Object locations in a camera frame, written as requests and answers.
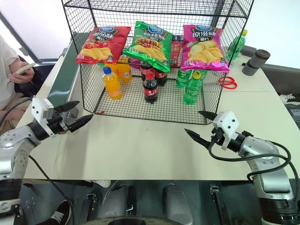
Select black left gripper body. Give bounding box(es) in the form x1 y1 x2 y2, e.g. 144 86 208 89
47 109 71 136

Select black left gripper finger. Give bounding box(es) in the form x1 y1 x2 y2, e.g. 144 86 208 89
68 114 94 133
54 100 81 114

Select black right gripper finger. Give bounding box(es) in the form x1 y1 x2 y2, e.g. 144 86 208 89
184 128 211 149
198 110 218 123

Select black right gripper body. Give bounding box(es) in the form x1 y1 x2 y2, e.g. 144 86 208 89
210 127 225 146

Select white smartphone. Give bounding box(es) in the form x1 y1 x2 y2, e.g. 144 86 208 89
14 62 37 75

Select green conveyor belt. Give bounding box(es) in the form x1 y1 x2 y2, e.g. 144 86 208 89
46 31 82 120

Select person's hand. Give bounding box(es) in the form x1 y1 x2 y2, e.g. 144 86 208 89
8 62 36 84

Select green soda bottle yellow cap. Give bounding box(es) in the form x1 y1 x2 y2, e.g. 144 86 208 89
183 70 203 105
175 67 194 89
226 30 248 60

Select orange soda bottle blue cap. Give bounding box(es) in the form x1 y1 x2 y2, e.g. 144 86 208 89
102 67 123 100
105 62 133 83

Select cola bottle red cap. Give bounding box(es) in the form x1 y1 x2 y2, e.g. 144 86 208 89
142 72 159 104
140 60 154 82
154 67 168 87

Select white shoe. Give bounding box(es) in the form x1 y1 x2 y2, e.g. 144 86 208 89
91 180 112 188

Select magenta potato chips bag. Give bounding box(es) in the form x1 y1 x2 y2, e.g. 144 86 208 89
180 24 230 74

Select person in white shirt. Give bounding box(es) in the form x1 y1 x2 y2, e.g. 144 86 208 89
0 35 36 135

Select grey rounded robot leg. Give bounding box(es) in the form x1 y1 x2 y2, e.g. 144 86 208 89
97 184 132 219
162 184 194 225

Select grey cylindrical roll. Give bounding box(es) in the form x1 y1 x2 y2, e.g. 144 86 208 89
242 49 271 76

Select red potato chips bag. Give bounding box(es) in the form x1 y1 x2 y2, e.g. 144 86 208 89
75 26 132 65

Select small red snack packet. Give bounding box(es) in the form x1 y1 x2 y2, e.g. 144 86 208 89
170 34 184 69

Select grey box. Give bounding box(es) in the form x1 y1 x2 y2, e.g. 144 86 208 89
240 45 257 58

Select white ribbed object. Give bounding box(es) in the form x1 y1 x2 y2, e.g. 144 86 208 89
279 93 300 105

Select black sneaker white laces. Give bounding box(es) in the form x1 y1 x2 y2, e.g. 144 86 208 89
43 199 72 225

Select green potato chips bag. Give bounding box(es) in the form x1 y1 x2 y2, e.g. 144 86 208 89
122 21 173 73

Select dark rounded robot torso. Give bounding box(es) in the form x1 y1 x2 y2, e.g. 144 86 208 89
86 215 188 225

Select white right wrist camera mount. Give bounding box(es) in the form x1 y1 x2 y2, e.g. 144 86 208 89
211 111 240 151

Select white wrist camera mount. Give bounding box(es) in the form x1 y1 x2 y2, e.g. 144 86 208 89
211 111 240 151
31 97 55 137

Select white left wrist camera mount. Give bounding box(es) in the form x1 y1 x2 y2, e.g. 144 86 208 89
31 97 55 137

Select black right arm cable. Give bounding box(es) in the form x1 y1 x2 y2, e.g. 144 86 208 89
208 135 300 202

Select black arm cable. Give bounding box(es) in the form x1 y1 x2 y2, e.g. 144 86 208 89
208 135 300 202
0 97 75 225

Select red handled scissors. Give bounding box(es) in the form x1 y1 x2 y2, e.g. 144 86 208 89
218 76 238 90

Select black wire mesh rack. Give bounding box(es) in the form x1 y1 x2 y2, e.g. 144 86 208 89
61 0 255 125

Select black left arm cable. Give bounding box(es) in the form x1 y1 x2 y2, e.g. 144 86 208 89
0 97 75 225

